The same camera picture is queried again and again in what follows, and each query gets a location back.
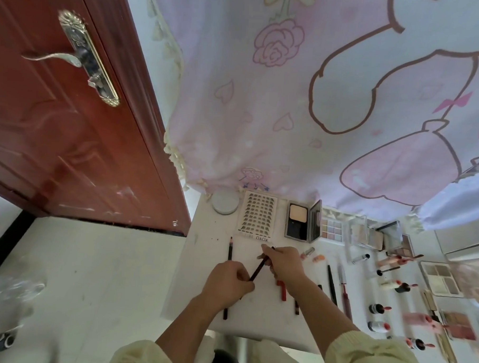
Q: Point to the round silver compact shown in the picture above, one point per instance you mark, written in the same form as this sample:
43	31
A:
225	201

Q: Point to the small pink tube cap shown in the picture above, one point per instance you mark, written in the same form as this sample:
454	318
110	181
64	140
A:
319	258

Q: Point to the white table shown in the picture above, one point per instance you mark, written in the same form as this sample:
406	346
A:
192	272

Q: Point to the lavender rectangular palette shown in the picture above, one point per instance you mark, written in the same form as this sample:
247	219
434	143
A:
299	223

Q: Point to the tan eyeshadow palette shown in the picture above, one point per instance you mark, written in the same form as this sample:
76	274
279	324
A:
440	279

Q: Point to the white false eyelash tray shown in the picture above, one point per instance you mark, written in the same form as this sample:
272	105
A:
258	214

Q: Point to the person's dark trousers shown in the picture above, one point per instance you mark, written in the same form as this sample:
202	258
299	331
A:
224	362

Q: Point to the small brown quad eyeshadow palette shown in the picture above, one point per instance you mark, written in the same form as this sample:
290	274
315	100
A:
459	325

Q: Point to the red lip pencil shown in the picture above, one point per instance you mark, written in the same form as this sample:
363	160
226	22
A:
281	290

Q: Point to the person's right hand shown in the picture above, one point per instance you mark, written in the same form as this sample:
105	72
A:
285	264

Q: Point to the person's right forearm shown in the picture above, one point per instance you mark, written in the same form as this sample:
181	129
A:
328	326

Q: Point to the person's left hand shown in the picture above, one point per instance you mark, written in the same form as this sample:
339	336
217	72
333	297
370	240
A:
227	286

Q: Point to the pink cartoon print cloth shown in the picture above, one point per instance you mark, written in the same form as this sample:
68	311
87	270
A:
267	93

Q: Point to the person's left forearm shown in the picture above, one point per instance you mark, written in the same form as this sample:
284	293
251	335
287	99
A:
181	331

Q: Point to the clear plastic bag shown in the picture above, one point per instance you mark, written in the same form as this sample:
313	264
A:
9	292

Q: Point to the clear eyeshadow palette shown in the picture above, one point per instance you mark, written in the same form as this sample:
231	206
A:
331	227

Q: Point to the reddish brown door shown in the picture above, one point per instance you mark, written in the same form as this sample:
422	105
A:
59	140

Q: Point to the white square compact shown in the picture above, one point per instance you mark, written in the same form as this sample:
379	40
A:
365	234

